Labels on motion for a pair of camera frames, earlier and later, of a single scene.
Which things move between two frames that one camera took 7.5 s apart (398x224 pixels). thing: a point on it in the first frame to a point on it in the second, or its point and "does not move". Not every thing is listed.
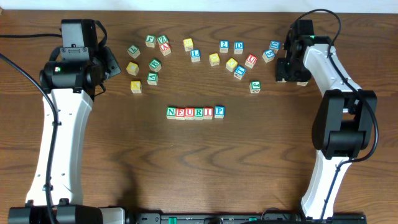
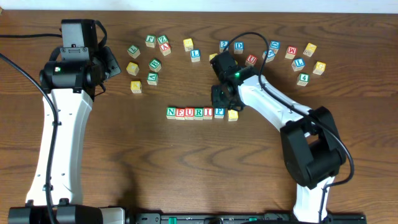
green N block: x=171 y=112 does not move
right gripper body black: x=286 y=73 to x=217 y=96
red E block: x=180 y=114 does not move
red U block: x=189 y=113 does not move
